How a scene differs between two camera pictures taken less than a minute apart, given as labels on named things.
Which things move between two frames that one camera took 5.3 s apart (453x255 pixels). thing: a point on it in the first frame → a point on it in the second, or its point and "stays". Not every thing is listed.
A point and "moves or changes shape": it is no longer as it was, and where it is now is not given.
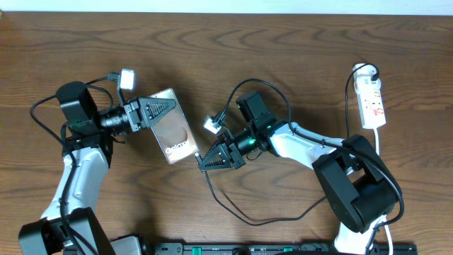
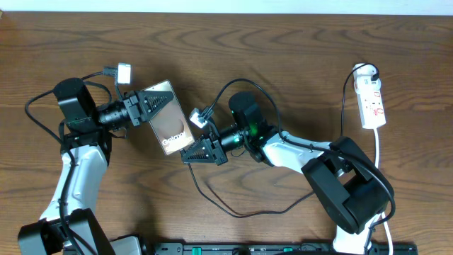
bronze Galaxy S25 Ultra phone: [173, 132] moves or changes shape
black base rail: [273, 249] stays
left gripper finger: [151, 109] → [150, 102]
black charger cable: [289, 219] moves or changes shape
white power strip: [369, 96] stays
